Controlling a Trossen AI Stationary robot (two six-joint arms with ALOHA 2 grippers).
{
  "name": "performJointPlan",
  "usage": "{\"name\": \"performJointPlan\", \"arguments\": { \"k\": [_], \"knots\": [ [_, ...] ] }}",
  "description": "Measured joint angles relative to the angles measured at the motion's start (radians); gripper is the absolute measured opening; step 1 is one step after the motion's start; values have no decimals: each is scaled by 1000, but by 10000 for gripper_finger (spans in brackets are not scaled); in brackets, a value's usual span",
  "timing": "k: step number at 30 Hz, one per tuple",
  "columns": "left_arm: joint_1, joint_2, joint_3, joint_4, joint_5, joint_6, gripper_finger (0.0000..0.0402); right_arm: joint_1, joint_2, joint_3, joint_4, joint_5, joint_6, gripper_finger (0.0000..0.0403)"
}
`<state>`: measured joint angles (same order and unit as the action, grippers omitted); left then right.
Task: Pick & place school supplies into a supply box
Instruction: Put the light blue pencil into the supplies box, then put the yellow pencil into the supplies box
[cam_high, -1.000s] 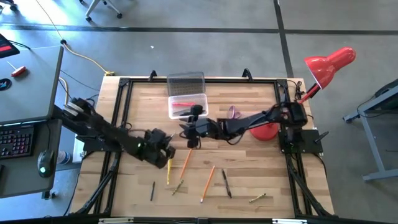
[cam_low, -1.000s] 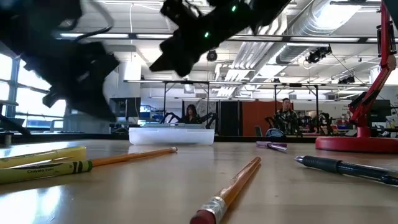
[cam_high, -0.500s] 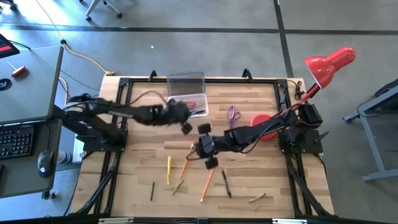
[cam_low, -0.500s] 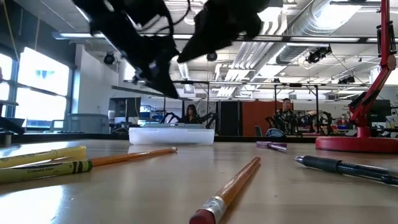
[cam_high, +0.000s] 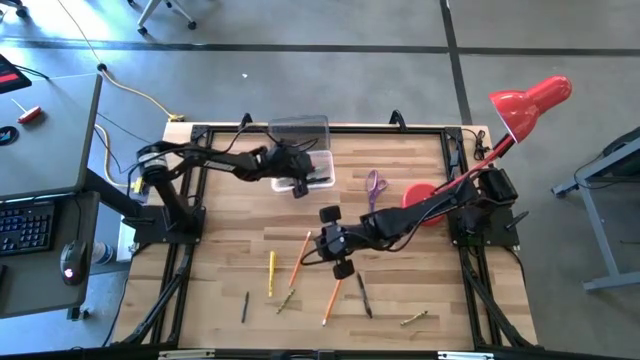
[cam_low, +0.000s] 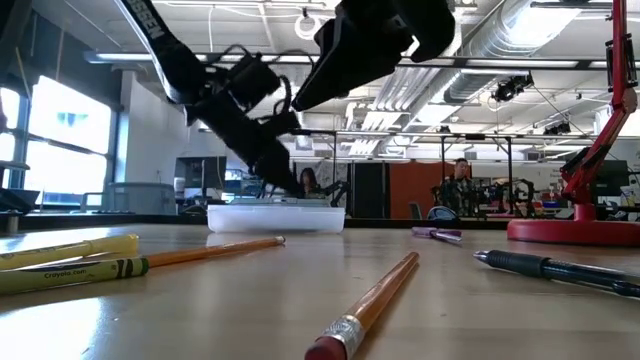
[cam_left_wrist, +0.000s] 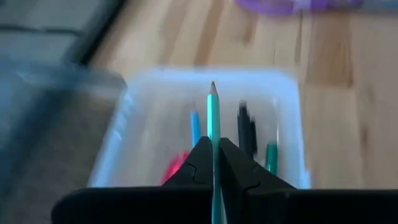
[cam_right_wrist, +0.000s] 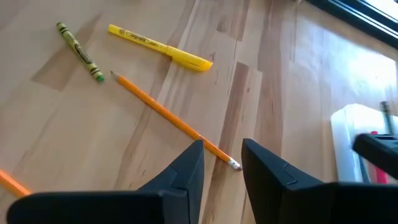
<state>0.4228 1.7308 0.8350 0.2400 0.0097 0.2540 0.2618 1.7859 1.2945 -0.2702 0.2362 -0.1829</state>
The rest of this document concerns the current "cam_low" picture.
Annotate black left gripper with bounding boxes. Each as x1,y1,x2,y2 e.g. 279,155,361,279
187,74,304,197

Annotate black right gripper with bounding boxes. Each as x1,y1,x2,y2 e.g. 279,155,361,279
292,0,456,114

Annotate clear plastic supply box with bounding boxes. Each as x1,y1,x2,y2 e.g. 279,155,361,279
206,197,346,235

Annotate orange pencil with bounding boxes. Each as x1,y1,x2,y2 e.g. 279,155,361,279
304,251,420,360
144,235,286,269

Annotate purple scissors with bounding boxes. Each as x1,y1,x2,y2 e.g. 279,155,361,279
411,226,463,245

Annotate yellow marker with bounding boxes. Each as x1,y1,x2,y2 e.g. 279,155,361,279
0,233,140,271

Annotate black pen rubber grip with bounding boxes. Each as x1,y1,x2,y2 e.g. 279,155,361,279
473,249,640,300

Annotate person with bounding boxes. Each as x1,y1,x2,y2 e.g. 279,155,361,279
438,157,481,220
298,167,326,200

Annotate black cabinet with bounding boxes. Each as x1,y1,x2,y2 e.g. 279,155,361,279
351,162,391,220

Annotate orange partition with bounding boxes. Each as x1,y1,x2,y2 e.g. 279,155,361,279
389,162,472,220

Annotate grey bin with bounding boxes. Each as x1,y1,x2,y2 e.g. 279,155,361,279
106,182,177,216

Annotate blue chair back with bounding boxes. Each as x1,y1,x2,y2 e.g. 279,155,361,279
426,205,459,222

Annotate black background robot arms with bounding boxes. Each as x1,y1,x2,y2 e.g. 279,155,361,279
479,178,540,219

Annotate red desk lamp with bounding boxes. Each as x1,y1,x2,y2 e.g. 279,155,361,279
507,0,640,247

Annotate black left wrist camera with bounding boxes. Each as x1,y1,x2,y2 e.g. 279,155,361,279
214,52,282,109

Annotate silver ceiling duct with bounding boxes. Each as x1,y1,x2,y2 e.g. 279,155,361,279
443,0,584,104

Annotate black overhead stand frame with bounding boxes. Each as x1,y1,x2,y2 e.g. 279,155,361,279
438,132,515,181

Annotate black ceiling camera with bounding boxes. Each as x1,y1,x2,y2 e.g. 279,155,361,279
491,73,535,104

